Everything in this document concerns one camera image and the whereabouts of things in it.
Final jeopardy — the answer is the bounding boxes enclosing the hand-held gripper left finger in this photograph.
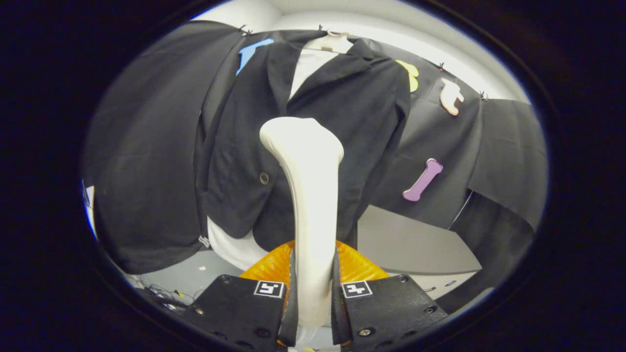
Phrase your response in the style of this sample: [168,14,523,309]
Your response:
[180,241,300,352]

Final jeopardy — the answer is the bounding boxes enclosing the grey cabinet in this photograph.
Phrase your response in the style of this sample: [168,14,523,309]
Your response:
[357,204,482,300]

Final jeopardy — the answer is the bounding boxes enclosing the white garment steamer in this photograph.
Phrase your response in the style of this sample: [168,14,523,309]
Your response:
[259,117,344,352]

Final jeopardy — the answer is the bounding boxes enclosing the black suit jacket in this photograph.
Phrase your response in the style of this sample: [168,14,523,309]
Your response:
[196,38,411,252]

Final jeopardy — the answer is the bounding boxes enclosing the black backdrop cloth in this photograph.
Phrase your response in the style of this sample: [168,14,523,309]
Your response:
[82,21,548,313]

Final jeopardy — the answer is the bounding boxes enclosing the black floor cables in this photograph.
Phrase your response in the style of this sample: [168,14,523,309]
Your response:
[134,281,196,313]

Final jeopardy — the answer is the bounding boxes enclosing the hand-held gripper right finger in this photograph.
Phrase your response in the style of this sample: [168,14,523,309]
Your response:
[333,241,448,350]

